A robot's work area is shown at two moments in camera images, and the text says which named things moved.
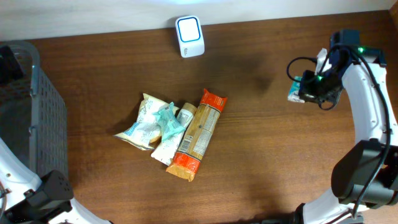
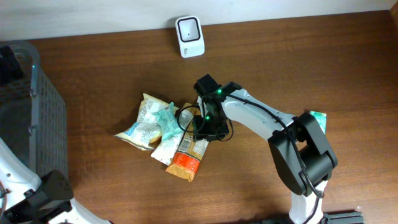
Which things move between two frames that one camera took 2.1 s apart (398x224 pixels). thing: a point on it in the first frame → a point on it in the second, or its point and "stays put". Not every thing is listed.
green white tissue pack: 293,93 → 321,119
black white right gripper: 306,90 → 209,132
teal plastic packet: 170,124 stays put
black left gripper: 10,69 stays put
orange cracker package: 196,135 stays put
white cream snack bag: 148,126 stays put
